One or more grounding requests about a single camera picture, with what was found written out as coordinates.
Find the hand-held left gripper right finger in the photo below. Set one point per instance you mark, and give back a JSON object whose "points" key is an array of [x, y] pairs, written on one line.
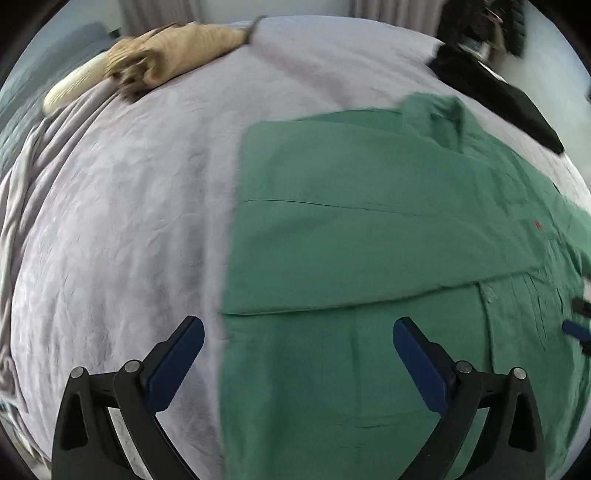
{"points": [[418, 364]]}

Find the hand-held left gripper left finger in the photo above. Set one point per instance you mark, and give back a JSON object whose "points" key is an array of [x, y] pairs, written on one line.
{"points": [[178, 364]]}

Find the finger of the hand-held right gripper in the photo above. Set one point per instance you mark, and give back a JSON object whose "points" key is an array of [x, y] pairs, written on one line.
{"points": [[577, 329], [582, 307]]}

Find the green shirt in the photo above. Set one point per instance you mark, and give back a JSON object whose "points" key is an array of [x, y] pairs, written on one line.
{"points": [[369, 240]]}

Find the dark hanging clothes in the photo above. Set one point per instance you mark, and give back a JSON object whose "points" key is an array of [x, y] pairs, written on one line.
{"points": [[475, 21]]}

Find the bed with lavender sheet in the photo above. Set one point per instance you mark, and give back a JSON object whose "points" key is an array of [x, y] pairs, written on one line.
{"points": [[120, 230]]}

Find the black garment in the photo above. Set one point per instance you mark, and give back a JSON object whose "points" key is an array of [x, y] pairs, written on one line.
{"points": [[498, 94]]}

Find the cream pillow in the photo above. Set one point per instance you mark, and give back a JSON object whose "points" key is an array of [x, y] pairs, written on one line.
{"points": [[69, 90]]}

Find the grey quilted headboard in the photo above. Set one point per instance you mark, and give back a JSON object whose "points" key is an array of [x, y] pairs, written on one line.
{"points": [[27, 97]]}

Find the beige knitted sweater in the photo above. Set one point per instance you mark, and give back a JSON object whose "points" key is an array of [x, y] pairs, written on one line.
{"points": [[180, 50]]}

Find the grey curtain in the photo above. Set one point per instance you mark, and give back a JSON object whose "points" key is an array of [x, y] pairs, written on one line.
{"points": [[152, 14], [392, 14]]}

